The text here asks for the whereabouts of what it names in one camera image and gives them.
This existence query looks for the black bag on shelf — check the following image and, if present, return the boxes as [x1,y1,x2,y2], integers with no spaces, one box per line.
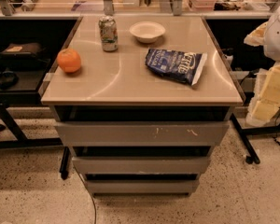
[0,42,43,67]

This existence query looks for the grey bottom drawer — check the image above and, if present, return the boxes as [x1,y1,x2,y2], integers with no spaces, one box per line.
[84,180,199,194]

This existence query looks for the black floor cable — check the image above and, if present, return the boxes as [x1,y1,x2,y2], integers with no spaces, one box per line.
[74,168,98,224]

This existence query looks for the blue chip bag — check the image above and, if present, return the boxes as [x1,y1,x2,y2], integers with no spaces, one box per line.
[146,49,207,86]

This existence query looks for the grey middle drawer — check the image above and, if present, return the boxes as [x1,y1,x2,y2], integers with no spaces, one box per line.
[72,157,210,175]

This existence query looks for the black headphones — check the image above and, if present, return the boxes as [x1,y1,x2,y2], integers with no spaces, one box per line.
[0,71,19,90]

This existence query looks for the black table leg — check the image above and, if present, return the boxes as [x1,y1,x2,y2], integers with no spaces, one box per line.
[231,115,260,164]

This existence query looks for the white bowl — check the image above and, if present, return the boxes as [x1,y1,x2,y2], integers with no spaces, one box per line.
[130,21,165,44]

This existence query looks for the orange fruit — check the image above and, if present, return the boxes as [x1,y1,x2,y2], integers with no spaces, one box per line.
[57,49,81,73]

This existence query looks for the green white soda can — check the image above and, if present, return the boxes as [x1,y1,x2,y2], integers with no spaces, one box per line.
[98,16,118,51]

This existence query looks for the grey top drawer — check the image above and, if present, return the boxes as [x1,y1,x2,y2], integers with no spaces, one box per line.
[55,121,229,147]

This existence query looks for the grey drawer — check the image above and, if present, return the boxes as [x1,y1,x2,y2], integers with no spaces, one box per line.
[72,157,210,175]
[55,121,229,147]
[84,180,199,194]

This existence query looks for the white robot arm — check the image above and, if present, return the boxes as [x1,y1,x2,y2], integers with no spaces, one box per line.
[244,6,280,127]

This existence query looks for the grey drawer cabinet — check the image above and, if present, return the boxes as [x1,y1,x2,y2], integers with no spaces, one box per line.
[42,14,243,186]

